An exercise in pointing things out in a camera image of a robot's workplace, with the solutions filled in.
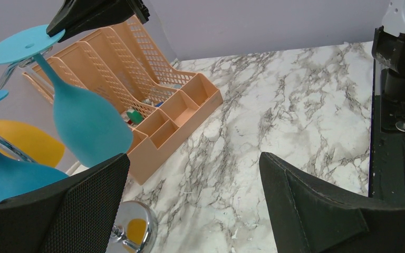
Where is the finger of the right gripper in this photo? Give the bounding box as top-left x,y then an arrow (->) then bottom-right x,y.
46,0 -> 150,43

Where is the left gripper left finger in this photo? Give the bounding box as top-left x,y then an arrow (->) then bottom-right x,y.
0,153 -> 130,252

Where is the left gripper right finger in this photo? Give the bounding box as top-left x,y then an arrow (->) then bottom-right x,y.
259,152 -> 405,252

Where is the orange plastic goblet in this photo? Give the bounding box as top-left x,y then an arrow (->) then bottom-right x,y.
0,119 -> 65,167

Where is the blue plastic goblet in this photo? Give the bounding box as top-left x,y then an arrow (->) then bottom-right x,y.
0,25 -> 133,168
0,90 -> 71,206

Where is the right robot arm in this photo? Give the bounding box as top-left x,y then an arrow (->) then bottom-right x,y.
46,1 -> 405,78

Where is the chrome wine glass rack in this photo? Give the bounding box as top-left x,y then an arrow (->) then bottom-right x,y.
0,45 -> 158,253

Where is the peach desk organizer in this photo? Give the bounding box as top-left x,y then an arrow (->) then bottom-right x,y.
22,15 -> 224,186

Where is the black base frame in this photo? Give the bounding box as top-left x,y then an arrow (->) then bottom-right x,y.
369,61 -> 405,206

